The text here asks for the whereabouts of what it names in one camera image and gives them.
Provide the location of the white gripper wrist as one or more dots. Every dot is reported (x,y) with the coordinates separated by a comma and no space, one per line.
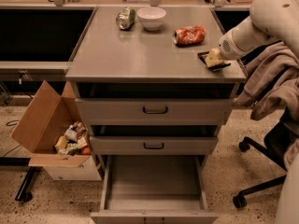
(226,48)

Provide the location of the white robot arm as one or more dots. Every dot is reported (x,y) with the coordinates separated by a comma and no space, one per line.
(270,22)

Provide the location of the grey drawer cabinet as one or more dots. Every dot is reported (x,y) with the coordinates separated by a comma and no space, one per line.
(111,63)

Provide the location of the top grey drawer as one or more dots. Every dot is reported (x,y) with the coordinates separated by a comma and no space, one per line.
(122,111)

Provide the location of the middle grey drawer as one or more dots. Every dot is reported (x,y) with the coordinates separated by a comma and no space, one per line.
(153,145)

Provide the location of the bottom grey open drawer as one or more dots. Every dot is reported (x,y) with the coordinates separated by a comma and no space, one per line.
(153,190)

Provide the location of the crushed orange soda can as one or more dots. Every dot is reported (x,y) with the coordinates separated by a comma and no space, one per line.
(189,35)

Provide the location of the grey-brown cloth on chair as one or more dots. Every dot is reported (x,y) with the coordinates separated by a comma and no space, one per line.
(272,81)

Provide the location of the white ceramic bowl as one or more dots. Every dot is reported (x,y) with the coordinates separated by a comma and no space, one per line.
(151,18)

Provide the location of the crushed green soda can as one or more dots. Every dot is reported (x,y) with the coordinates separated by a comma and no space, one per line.
(125,18)

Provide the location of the black office chair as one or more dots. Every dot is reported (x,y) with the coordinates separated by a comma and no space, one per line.
(276,143)

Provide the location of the pile of snack packages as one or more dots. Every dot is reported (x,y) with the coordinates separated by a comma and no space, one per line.
(74,141)

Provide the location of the white box under cardboard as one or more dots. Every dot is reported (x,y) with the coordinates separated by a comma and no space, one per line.
(86,171)

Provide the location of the brown cardboard box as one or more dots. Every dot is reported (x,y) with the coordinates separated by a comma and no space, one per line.
(44,121)

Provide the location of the black table leg with caster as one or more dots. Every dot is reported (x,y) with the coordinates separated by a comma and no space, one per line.
(24,193)

